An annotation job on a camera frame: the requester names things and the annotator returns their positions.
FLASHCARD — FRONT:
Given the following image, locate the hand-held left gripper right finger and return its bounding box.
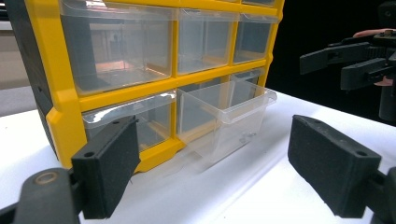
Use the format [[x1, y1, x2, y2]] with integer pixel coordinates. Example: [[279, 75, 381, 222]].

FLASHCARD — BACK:
[[287, 114, 383, 219]]

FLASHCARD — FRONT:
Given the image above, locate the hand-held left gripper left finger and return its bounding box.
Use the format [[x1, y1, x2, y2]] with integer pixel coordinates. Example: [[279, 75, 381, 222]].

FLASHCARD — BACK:
[[70, 115, 141, 220]]

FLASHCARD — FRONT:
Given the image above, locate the yellow black organizer cabinet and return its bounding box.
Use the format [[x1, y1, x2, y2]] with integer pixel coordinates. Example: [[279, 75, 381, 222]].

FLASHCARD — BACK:
[[3, 0, 286, 174]]

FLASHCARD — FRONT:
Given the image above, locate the small clear plastic drawer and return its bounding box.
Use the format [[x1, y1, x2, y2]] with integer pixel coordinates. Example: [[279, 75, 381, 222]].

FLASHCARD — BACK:
[[176, 78, 279, 163]]

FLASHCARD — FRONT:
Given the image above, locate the dark curtain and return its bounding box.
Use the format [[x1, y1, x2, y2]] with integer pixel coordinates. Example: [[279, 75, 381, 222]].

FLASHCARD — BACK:
[[265, 0, 396, 127]]

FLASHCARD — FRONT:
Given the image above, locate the grid of clear drawers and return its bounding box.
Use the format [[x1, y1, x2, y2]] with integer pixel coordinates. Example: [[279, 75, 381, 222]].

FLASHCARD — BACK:
[[60, 0, 280, 154]]

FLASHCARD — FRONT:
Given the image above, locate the beige desk furniture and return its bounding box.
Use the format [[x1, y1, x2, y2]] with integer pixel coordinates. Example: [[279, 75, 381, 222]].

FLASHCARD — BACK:
[[0, 29, 32, 91]]

